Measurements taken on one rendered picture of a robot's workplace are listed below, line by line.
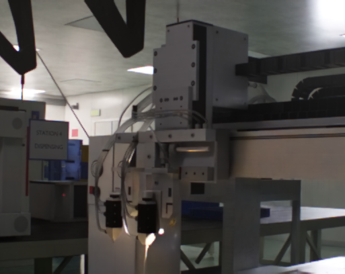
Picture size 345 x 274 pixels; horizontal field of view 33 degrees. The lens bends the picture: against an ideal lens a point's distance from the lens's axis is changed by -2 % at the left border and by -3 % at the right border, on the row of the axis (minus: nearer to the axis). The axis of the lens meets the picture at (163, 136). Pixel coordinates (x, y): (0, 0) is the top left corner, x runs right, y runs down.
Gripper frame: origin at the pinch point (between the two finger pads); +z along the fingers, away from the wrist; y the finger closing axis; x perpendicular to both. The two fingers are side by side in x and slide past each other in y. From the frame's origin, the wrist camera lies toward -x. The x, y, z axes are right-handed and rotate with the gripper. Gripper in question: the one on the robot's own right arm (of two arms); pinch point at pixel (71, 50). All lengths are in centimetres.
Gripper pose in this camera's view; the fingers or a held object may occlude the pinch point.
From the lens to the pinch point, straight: 36.2
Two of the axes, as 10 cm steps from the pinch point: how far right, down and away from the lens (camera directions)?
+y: -7.5, 0.2, 6.6
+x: -5.8, 4.5, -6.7
